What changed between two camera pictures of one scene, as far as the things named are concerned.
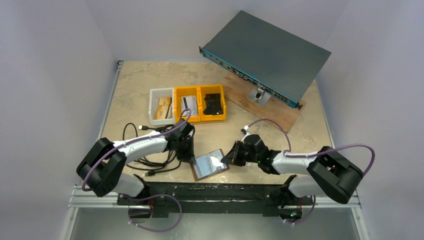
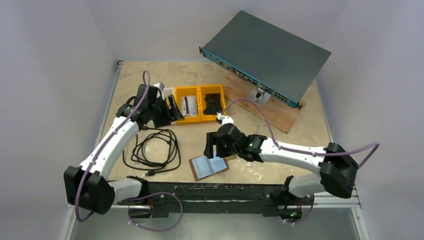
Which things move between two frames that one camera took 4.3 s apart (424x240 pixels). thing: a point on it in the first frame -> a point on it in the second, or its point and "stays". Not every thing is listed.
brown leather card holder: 208,164 stays
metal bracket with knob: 259,96 stays
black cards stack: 213,104 stays
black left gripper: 189,155 -> 166,119
